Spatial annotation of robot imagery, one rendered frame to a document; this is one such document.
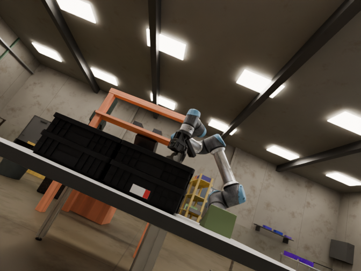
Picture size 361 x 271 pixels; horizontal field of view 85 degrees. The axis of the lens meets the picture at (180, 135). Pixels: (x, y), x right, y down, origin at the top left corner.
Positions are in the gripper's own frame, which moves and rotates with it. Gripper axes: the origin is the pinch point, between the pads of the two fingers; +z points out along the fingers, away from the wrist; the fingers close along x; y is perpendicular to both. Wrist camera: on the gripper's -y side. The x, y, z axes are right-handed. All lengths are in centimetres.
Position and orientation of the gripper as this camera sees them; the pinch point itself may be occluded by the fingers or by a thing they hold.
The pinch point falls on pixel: (173, 168)
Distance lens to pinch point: 106.2
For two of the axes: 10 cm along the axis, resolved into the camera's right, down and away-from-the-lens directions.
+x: 5.8, -0.6, -8.1
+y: -7.2, -5.1, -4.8
